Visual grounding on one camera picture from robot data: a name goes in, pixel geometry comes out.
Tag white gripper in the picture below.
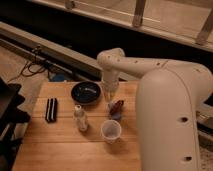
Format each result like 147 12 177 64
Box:
102 76 119 102

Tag small clear plastic bottle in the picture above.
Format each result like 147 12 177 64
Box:
74 105 89 132

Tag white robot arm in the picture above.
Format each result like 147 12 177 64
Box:
97 48 213 171

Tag red blue snack packet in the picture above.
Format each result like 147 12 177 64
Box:
108 100 124 120

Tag dark round bowl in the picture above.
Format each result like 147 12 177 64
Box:
71 81 101 105

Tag clear plastic cup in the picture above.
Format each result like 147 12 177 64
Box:
101 120 122 144

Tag blue object on floor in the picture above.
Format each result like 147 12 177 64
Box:
49 74 65 82

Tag black chair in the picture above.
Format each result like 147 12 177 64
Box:
0 77 30 171

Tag floor cables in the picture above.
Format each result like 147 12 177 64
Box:
7 45 53 84

